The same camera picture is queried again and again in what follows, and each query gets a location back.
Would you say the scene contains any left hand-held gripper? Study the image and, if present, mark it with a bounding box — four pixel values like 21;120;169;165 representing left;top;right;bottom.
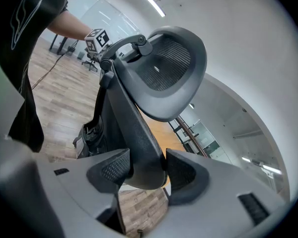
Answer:
84;28;113;60

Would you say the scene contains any long ceiling light strip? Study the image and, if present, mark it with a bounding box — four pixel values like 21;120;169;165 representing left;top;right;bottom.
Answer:
136;0;166;18

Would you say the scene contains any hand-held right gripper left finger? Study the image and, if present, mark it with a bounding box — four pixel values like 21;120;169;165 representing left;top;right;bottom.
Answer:
86;148;133;194

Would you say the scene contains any black-legged table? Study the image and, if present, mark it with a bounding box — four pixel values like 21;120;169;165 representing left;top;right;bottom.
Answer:
48;33;76;57

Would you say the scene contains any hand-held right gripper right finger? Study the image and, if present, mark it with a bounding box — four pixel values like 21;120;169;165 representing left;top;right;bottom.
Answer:
165;148;210;206

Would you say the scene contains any black mesh office chair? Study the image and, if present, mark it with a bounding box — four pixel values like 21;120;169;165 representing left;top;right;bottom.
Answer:
73;25;208;190

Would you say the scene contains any person's black printed t-shirt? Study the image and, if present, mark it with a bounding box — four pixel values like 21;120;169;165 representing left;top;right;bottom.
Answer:
0;0;75;153

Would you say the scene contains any black metal shelf rack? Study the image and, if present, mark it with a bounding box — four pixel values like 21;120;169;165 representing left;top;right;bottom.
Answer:
168;115;210;159

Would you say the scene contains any short ceiling light strip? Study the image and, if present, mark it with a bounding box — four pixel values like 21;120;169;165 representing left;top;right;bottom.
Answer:
241;156;283;176

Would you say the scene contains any small black office chair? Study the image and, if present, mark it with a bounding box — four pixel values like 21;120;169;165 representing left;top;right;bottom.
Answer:
81;47;100;72

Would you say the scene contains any person's left forearm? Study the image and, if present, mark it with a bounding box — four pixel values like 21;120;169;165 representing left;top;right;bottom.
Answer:
46;9;93;41

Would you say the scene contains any black floor cable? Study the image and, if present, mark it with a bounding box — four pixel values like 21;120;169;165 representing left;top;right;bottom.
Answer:
31;40;79;90

